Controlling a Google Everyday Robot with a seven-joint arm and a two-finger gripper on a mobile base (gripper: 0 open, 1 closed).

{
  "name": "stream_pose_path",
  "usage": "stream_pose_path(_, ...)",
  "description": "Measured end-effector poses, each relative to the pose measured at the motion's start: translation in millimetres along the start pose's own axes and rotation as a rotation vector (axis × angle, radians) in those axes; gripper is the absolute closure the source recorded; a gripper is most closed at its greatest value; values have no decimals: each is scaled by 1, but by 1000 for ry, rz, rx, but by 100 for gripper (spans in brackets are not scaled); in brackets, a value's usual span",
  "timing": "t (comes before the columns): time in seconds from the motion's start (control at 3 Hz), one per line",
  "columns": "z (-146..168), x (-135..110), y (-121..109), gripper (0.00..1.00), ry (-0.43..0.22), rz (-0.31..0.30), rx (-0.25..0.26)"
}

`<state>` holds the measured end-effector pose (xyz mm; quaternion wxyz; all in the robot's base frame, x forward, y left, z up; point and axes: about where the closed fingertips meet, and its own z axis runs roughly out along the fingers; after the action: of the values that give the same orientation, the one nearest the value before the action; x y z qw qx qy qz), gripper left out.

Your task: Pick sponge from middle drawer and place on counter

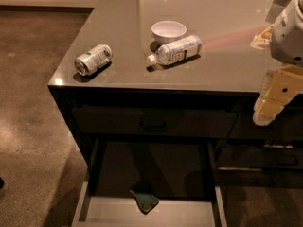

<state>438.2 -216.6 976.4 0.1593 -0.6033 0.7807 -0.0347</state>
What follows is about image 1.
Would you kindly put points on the dark kitchen counter cabinet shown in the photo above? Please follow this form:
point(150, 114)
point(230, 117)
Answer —
point(224, 76)

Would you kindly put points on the green yellow sponge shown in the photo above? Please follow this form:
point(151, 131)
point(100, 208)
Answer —
point(144, 196)

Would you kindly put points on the dark top right drawer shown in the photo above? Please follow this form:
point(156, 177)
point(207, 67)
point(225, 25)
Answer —
point(287, 127)

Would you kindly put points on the white bowl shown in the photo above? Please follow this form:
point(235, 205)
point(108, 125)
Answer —
point(165, 32)

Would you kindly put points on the dark top left drawer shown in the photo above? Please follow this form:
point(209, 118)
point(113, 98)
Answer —
point(180, 123)

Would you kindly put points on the clear plastic water bottle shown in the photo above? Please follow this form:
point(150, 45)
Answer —
point(176, 51)

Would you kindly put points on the silver soda can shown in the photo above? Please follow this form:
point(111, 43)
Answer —
point(92, 60)

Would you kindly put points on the black drawer handle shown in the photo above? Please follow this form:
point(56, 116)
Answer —
point(153, 126)

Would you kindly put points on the open middle drawer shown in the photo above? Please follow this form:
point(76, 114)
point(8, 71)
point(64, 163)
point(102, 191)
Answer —
point(130, 184)

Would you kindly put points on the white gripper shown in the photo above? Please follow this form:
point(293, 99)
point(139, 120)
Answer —
point(289, 35)

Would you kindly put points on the dark middle right drawer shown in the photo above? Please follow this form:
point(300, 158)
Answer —
point(257, 157)

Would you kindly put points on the dark drawer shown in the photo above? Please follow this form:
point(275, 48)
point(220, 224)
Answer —
point(257, 157)
point(180, 123)
point(287, 127)

